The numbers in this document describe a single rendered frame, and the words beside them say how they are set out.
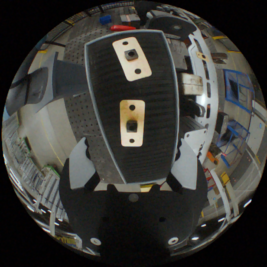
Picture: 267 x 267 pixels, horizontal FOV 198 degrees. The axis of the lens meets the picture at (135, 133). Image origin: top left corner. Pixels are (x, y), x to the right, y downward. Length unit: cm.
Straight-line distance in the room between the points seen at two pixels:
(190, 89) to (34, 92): 48
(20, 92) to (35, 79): 7
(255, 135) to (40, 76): 845
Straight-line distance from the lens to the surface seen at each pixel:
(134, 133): 15
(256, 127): 809
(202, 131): 30
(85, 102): 70
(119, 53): 15
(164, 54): 16
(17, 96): 33
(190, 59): 40
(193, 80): 28
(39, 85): 35
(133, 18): 36
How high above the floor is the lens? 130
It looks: 61 degrees down
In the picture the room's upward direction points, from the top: 177 degrees clockwise
